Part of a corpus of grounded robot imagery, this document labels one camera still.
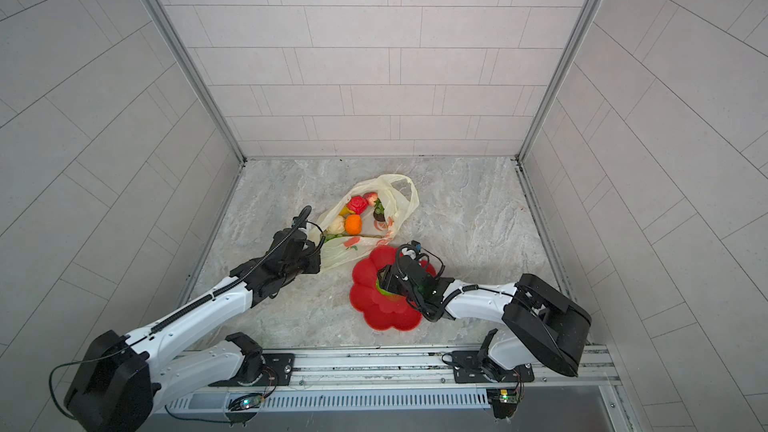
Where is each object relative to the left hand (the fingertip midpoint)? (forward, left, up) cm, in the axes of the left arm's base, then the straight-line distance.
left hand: (326, 249), depth 85 cm
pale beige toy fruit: (+8, -2, -1) cm, 9 cm away
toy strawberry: (+20, -12, -2) cm, 24 cm away
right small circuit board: (-35, -45, -6) cm, 57 cm away
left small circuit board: (-35, +12, -4) cm, 37 cm away
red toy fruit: (+17, -7, -1) cm, 18 cm away
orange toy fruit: (+10, -7, -2) cm, 12 cm away
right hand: (-6, -17, -5) cm, 19 cm away
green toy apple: (-12, -17, +1) cm, 21 cm away
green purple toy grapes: (+15, -15, -1) cm, 21 cm away
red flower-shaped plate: (-15, -17, -6) cm, 23 cm away
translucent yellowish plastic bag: (+15, -10, -6) cm, 19 cm away
